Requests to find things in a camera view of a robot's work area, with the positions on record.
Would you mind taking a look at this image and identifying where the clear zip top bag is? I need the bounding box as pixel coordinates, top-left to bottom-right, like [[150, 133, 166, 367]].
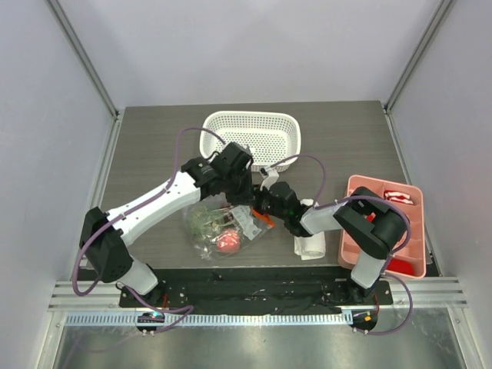
[[184, 201, 275, 261]]

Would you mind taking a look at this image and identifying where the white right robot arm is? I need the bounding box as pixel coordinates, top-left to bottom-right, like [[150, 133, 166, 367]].
[[251, 181, 411, 304]]

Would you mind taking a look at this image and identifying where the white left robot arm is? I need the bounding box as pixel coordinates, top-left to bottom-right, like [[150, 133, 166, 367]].
[[80, 142, 253, 307]]

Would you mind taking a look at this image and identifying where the green fake broccoli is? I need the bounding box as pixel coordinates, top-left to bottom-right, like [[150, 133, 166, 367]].
[[186, 207, 218, 241]]

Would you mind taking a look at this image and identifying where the white perforated plastic basket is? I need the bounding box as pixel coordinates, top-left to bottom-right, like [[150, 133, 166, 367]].
[[199, 111, 301, 172]]

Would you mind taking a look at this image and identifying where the white folded towel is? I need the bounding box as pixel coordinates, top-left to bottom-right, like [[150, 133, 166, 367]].
[[294, 199, 326, 261]]

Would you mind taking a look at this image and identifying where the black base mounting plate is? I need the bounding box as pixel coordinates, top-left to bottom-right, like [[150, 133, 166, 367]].
[[118, 267, 393, 314]]

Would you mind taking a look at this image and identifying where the red white striped packet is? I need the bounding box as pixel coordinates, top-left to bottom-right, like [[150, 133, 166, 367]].
[[384, 189, 414, 205]]

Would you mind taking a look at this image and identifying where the pink divided tray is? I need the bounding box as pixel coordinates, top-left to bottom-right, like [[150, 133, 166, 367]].
[[346, 175, 427, 280]]

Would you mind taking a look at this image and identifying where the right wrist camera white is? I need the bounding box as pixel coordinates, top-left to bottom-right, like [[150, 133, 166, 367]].
[[260, 167, 279, 190]]

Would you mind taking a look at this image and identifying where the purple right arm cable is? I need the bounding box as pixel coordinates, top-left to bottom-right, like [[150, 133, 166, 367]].
[[268, 155, 414, 270]]

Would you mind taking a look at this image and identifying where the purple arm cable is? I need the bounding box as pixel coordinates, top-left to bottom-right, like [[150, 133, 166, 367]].
[[71, 127, 228, 297], [268, 155, 414, 270]]

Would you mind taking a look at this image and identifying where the white slotted cable duct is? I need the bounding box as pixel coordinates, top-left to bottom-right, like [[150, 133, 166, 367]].
[[65, 311, 353, 327]]

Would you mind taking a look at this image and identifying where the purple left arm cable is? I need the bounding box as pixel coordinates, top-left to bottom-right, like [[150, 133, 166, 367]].
[[71, 127, 228, 297]]

